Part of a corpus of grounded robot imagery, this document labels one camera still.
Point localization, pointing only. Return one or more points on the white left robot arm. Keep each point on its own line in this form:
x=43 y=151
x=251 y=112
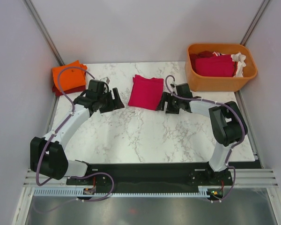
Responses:
x=47 y=154

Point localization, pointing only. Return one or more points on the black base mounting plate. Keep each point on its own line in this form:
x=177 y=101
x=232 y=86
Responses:
x=164 y=176

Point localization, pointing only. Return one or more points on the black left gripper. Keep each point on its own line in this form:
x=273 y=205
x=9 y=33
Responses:
x=117 y=102

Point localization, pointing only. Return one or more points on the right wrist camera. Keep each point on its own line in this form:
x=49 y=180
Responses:
x=184 y=91

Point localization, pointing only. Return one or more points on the white t-shirt red print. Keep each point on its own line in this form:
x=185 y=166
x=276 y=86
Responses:
x=229 y=65

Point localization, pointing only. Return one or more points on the right aluminium corner post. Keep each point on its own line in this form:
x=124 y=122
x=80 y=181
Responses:
x=256 y=19

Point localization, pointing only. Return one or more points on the orange plastic basket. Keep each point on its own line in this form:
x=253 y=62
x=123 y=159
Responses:
x=201 y=83

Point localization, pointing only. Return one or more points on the left aluminium corner post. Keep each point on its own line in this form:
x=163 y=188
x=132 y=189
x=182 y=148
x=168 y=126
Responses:
x=44 y=31

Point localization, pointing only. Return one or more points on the crimson pink t-shirt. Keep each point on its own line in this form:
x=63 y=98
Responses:
x=146 y=93

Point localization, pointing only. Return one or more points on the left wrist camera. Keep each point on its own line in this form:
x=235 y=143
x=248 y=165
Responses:
x=99 y=86

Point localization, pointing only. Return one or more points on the folded orange t-shirt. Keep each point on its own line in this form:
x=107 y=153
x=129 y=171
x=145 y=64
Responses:
x=75 y=64

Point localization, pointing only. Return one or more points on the white slotted cable duct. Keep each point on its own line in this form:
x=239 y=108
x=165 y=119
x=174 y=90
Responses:
x=129 y=192

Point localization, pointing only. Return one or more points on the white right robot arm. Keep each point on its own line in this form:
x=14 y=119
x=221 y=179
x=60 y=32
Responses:
x=228 y=126

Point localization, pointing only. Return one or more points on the dark red garment in basket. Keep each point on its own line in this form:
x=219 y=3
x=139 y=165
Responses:
x=203 y=54

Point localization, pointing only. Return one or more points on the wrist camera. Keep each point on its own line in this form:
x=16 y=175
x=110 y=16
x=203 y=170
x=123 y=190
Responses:
x=184 y=91
x=99 y=86

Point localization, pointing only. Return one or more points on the crimson t-shirt in basket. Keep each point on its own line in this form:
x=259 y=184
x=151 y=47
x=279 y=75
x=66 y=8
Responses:
x=205 y=66

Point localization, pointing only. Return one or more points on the aluminium corner post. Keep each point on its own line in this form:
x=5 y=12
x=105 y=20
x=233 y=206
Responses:
x=44 y=31
x=256 y=19

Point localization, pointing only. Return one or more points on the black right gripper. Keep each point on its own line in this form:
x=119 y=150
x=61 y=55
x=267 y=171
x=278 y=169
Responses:
x=167 y=97

